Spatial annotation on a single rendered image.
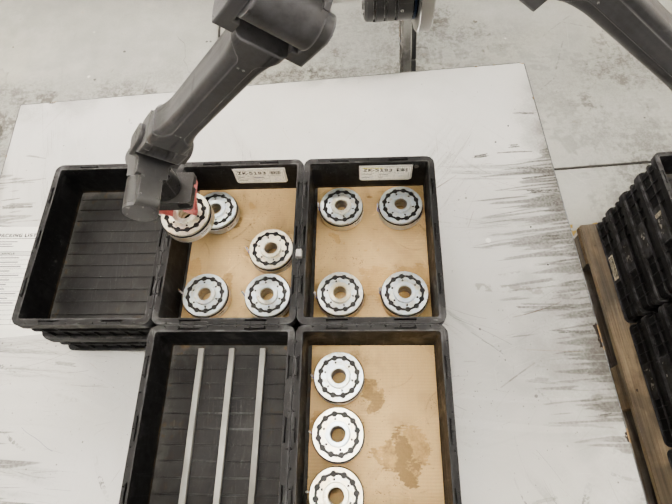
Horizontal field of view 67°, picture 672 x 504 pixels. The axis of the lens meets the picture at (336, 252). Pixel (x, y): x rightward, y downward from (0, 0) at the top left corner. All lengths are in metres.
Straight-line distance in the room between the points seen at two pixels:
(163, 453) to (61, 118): 1.12
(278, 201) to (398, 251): 0.32
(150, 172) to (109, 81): 2.11
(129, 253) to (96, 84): 1.78
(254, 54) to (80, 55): 2.63
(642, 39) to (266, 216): 0.86
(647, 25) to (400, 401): 0.76
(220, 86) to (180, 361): 0.69
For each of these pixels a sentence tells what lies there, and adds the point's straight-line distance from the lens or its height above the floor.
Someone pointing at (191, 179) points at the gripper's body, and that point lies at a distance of 0.99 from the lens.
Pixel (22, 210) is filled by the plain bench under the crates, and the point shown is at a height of 0.70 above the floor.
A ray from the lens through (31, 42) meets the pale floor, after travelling 3.41.
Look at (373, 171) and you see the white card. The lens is 1.21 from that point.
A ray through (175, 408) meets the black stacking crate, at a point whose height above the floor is 0.83.
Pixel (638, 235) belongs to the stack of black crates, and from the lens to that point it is 1.91.
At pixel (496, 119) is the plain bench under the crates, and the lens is 1.60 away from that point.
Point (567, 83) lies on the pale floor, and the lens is 2.76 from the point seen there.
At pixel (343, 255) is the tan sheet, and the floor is 0.83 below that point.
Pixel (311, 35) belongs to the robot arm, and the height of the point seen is 1.53.
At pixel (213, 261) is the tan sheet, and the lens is 1.23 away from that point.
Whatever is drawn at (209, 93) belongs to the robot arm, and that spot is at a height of 1.43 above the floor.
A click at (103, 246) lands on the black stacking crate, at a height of 0.83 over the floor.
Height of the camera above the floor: 1.90
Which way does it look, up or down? 65 degrees down
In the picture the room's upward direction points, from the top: 9 degrees counter-clockwise
